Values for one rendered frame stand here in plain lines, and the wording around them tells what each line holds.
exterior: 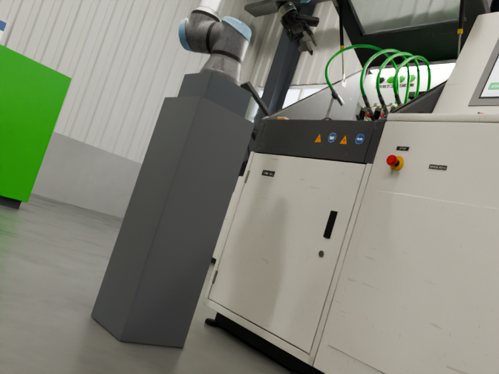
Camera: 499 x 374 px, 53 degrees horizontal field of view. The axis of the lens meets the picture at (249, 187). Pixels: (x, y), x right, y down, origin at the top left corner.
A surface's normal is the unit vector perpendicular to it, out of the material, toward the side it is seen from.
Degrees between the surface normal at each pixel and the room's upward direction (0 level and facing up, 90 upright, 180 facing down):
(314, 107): 90
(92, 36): 90
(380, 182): 90
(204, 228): 90
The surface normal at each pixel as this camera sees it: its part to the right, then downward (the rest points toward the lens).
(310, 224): -0.74, -0.29
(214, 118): 0.61, 0.12
